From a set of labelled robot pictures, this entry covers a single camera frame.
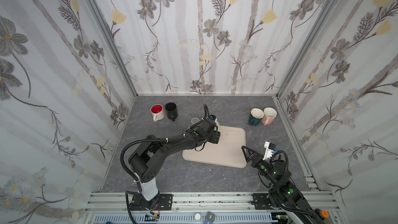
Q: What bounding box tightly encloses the black mug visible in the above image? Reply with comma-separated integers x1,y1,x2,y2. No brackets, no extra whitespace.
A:
165,102,178,122

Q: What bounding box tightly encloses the dark green mug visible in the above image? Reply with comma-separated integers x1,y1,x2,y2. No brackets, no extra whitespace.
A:
248,108,264,127

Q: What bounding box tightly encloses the pink mug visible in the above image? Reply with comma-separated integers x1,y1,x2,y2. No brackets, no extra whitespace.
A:
261,107,277,125

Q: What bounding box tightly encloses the white mug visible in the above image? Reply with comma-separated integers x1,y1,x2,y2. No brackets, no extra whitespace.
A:
150,104,165,122

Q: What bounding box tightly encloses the light green mug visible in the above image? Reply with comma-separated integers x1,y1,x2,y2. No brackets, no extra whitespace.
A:
215,121,220,131

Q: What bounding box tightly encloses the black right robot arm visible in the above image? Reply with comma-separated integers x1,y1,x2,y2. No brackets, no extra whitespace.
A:
241,146,330,224

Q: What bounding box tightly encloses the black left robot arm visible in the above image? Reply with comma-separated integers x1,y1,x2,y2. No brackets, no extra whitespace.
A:
120,104,221,211

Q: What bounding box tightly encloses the grey mug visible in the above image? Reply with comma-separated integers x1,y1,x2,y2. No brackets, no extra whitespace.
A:
191,117,200,124

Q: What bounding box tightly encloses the beige plastic tray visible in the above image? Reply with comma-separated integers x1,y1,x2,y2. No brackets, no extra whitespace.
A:
182,126,247,169

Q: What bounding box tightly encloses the orange capped button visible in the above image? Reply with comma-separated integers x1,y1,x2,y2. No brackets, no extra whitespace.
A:
315,208,330,221

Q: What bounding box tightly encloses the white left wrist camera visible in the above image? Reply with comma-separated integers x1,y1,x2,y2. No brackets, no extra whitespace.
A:
209,115,218,124

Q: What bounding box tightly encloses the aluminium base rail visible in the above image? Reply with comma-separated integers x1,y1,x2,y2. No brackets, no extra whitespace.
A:
80,174,347,224

